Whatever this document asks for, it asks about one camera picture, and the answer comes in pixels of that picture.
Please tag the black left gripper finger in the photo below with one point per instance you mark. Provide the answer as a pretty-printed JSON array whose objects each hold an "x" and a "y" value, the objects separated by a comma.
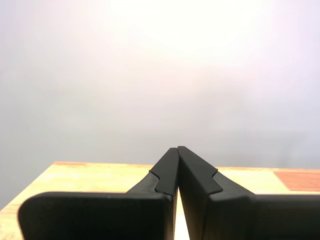
[
  {"x": 100, "y": 217},
  {"x": 250, "y": 217}
]

